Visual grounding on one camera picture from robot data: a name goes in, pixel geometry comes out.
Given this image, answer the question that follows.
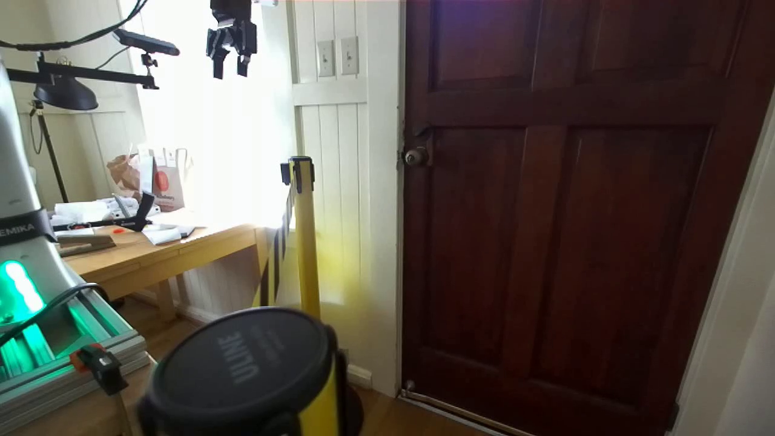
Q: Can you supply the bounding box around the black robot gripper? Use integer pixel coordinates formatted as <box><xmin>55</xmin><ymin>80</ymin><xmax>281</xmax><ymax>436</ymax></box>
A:
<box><xmin>206</xmin><ymin>0</ymin><xmax>256</xmax><ymax>78</ymax></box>

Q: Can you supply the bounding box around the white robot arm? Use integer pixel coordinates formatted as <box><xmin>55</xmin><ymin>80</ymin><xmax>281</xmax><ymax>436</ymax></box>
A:
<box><xmin>0</xmin><ymin>65</ymin><xmax>266</xmax><ymax>327</ymax></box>

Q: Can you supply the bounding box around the orange patterned paper bag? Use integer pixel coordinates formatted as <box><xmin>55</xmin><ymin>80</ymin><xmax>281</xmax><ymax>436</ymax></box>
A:
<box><xmin>107</xmin><ymin>146</ymin><xmax>193</xmax><ymax>214</ymax></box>

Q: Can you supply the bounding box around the black desk lamp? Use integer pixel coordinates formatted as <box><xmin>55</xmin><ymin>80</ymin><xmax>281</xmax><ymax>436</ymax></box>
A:
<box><xmin>34</xmin><ymin>76</ymin><xmax>99</xmax><ymax>202</ymax></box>

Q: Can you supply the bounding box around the papers pile on desk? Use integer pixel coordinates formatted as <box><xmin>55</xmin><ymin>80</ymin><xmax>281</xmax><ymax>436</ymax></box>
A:
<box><xmin>51</xmin><ymin>193</ymin><xmax>193</xmax><ymax>244</ymax></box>

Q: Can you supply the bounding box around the round metal door knob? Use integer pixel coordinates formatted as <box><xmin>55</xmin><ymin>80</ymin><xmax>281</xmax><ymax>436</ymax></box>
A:
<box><xmin>402</xmin><ymin>147</ymin><xmax>430</xmax><ymax>167</ymax></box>

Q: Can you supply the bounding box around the wooden desk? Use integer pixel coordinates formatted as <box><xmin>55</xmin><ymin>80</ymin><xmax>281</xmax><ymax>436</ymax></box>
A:
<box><xmin>68</xmin><ymin>224</ymin><xmax>270</xmax><ymax>322</ymax></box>

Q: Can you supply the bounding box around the black clamp with orange tip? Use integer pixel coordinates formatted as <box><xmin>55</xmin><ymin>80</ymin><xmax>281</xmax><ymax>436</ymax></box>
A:
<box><xmin>71</xmin><ymin>345</ymin><xmax>128</xmax><ymax>398</ymax></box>

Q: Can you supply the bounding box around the dark brown wooden door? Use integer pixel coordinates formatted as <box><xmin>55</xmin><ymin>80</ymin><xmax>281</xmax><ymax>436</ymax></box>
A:
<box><xmin>402</xmin><ymin>0</ymin><xmax>775</xmax><ymax>436</ymax></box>

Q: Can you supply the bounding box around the black camera on boom arm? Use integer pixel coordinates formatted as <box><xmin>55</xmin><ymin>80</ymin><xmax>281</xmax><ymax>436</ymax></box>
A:
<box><xmin>7</xmin><ymin>29</ymin><xmax>180</xmax><ymax>90</ymax></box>

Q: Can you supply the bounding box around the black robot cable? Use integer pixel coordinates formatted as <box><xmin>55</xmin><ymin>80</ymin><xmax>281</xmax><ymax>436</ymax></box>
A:
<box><xmin>0</xmin><ymin>0</ymin><xmax>151</xmax><ymax>54</ymax></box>

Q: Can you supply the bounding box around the double white light switch plate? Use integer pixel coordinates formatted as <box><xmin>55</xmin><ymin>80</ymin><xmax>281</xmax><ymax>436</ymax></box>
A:
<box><xmin>315</xmin><ymin>37</ymin><xmax>362</xmax><ymax>78</ymax></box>

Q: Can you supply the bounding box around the yellow stanchion post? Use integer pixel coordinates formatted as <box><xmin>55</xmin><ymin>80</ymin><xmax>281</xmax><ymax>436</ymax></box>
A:
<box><xmin>281</xmin><ymin>155</ymin><xmax>319</xmax><ymax>318</ymax></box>

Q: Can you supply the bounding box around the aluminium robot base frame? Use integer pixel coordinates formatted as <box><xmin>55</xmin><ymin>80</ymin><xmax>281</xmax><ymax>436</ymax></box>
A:
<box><xmin>0</xmin><ymin>260</ymin><xmax>147</xmax><ymax>436</ymax></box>

